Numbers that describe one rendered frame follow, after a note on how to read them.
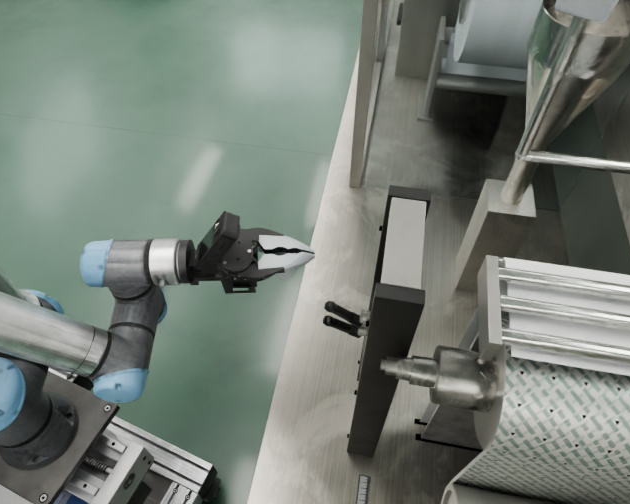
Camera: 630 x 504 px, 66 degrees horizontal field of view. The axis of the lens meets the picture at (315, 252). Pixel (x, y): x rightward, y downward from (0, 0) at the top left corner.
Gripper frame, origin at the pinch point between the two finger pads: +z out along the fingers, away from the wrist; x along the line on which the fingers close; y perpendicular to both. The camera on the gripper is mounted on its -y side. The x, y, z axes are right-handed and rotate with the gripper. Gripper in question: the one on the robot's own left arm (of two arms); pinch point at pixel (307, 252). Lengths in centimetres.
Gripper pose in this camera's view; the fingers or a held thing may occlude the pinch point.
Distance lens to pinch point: 77.3
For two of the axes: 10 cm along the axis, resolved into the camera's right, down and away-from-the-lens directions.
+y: -0.1, 5.0, 8.7
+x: 0.3, 8.7, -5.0
